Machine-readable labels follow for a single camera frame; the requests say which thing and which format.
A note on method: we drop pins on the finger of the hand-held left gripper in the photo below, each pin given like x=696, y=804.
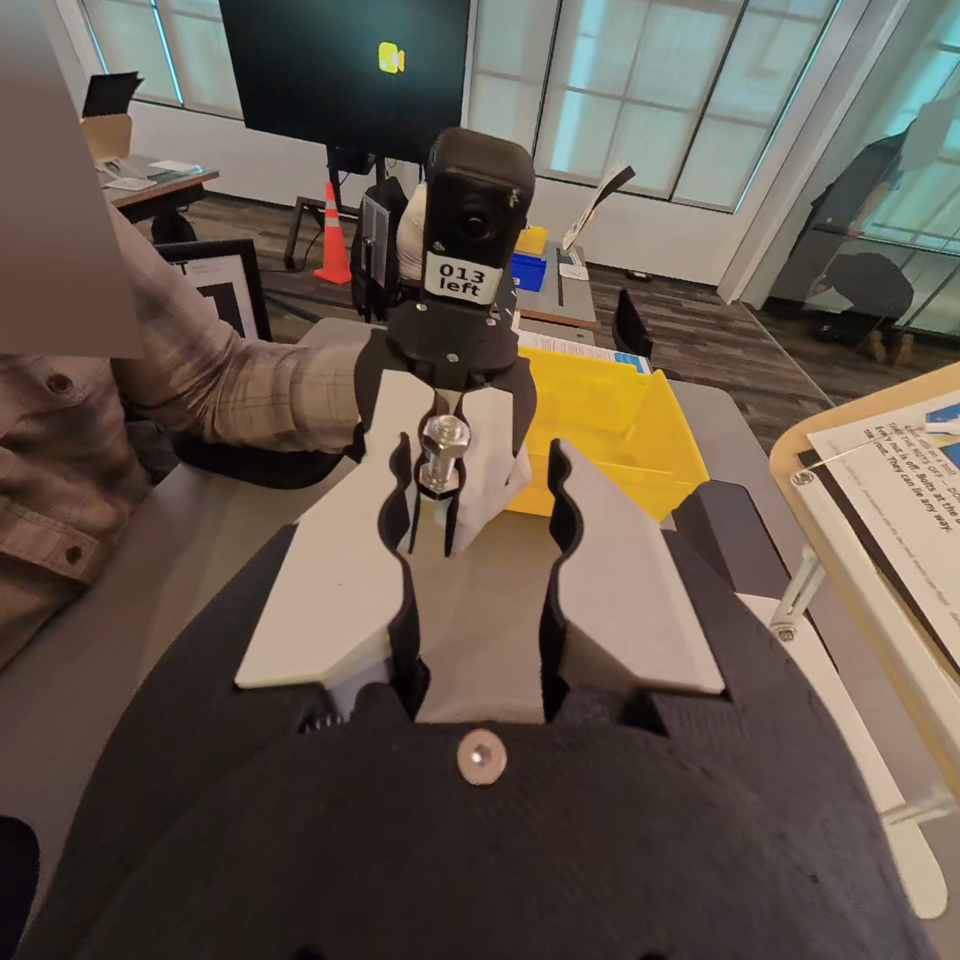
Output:
x=402, y=405
x=492, y=465

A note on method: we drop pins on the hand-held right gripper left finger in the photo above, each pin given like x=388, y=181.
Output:
x=323, y=600

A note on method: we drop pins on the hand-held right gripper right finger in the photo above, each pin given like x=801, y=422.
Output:
x=638, y=600

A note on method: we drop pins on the silver hex bolt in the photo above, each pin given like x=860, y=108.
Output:
x=444, y=435

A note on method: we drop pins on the yellow plastic bin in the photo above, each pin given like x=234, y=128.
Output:
x=615, y=435

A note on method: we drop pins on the person's left forearm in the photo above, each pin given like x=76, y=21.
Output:
x=255, y=390

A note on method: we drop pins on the small yellow bin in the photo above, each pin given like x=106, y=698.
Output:
x=533, y=240

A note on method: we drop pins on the blue plastic bin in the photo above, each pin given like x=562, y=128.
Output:
x=528, y=272

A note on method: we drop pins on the black office chair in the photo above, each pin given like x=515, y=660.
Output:
x=378, y=240

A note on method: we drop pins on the blue white paper sheet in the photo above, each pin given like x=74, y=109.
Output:
x=585, y=353

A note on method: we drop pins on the orange traffic cone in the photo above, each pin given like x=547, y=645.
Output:
x=333, y=248

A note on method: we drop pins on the black round pad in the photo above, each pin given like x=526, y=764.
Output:
x=255, y=462

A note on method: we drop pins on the black chair back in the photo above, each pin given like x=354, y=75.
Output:
x=633, y=323

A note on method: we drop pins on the black framed sign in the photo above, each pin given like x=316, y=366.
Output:
x=225, y=293

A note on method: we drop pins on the wooden document stand white base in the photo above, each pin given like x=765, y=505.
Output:
x=840, y=705

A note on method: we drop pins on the black backing board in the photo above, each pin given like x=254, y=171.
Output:
x=870, y=555

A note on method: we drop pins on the printed instruction sheet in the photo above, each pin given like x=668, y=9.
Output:
x=900, y=495

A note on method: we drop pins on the wooden side desk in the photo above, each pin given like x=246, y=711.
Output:
x=158, y=183

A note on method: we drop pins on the dark wall screen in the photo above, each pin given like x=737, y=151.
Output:
x=330, y=75

